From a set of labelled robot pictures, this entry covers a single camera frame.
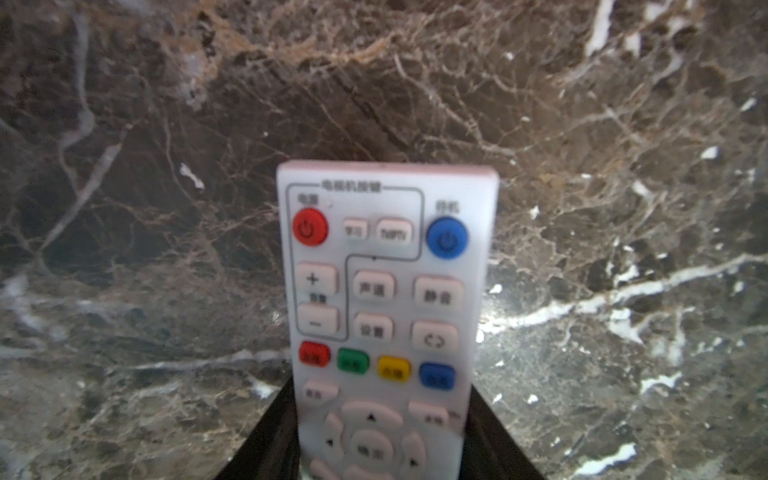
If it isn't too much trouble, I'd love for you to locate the white remote control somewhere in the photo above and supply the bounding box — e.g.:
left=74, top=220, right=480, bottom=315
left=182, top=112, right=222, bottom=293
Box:
left=276, top=160, right=500, bottom=479

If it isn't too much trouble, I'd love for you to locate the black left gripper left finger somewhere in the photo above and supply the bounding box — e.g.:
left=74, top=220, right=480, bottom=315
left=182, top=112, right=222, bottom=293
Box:
left=214, top=377, right=300, bottom=480

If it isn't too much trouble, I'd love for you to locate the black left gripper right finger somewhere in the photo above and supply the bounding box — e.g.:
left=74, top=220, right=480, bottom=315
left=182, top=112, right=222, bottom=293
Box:
left=458, top=386, right=545, bottom=480

